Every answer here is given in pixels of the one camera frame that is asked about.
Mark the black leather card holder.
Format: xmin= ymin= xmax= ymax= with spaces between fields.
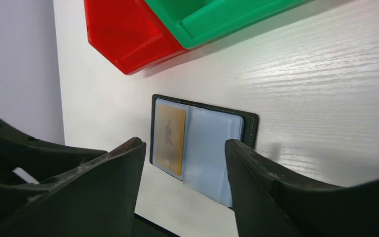
xmin=150 ymin=94 xmax=260 ymax=208

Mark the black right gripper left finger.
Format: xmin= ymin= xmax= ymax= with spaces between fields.
xmin=0 ymin=137 xmax=147 ymax=237

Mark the left red plastic bin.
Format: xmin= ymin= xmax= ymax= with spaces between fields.
xmin=84 ymin=0 xmax=187 ymax=75

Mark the green plastic bin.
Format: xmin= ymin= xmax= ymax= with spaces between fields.
xmin=146 ymin=0 xmax=303 ymax=49

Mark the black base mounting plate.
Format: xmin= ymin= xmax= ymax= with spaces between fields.
xmin=130 ymin=213 xmax=179 ymax=237

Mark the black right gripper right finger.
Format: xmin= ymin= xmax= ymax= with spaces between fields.
xmin=225 ymin=139 xmax=379 ymax=237

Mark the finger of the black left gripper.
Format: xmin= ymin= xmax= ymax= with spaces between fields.
xmin=0 ymin=119 xmax=106 ymax=185

